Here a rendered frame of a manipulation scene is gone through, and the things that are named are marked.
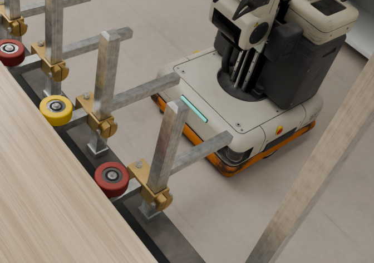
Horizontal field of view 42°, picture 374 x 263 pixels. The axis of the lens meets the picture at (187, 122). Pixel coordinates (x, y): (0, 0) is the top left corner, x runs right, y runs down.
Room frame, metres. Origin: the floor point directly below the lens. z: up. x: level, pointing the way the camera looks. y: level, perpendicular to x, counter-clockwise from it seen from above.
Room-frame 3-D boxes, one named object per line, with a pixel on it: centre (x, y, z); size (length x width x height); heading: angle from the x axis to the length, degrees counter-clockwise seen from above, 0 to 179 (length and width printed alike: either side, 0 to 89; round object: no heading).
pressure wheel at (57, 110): (0.82, 0.33, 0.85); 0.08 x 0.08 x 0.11
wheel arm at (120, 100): (0.98, 0.20, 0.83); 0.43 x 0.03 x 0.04; 142
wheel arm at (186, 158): (0.82, 0.01, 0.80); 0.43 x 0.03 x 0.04; 142
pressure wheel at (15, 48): (0.98, 0.52, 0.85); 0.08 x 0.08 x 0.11
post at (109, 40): (0.89, 0.22, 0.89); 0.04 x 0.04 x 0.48; 52
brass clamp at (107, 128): (0.90, 0.24, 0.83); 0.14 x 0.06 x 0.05; 52
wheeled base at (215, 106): (1.91, -0.21, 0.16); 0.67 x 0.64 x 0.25; 142
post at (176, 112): (0.73, 0.03, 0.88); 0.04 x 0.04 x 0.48; 52
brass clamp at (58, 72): (1.05, 0.44, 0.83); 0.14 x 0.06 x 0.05; 52
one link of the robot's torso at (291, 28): (1.74, -0.16, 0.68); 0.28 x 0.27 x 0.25; 52
